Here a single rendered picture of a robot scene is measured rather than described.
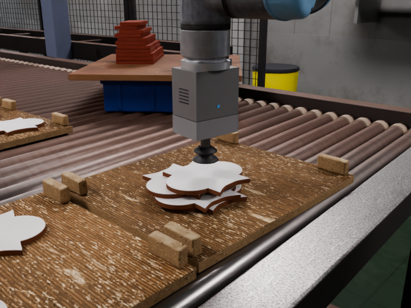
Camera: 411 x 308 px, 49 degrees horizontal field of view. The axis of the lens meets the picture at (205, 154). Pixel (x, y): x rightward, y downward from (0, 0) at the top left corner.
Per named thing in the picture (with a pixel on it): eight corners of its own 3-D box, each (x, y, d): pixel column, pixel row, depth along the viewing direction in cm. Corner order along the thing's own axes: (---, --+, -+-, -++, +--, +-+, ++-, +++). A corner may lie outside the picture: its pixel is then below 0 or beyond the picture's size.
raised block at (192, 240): (203, 253, 58) (203, 234, 57) (192, 259, 56) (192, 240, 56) (172, 237, 62) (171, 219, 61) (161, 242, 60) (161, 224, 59)
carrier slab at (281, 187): (353, 183, 84) (355, 175, 83) (199, 274, 56) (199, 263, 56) (216, 143, 107) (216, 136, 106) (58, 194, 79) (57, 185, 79)
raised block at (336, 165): (348, 173, 84) (350, 159, 83) (344, 176, 83) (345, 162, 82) (320, 165, 88) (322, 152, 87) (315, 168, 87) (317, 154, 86)
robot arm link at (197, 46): (170, 29, 68) (211, 27, 72) (170, 59, 69) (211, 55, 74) (200, 31, 62) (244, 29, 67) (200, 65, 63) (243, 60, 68)
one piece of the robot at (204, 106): (205, 38, 75) (205, 132, 80) (159, 41, 70) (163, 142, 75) (245, 43, 68) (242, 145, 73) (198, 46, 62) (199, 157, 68)
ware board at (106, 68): (238, 59, 175) (238, 54, 174) (241, 82, 127) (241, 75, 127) (111, 58, 177) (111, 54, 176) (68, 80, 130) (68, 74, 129)
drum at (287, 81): (278, 150, 390) (282, 71, 368) (240, 140, 416) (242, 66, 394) (303, 139, 419) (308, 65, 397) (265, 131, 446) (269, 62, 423)
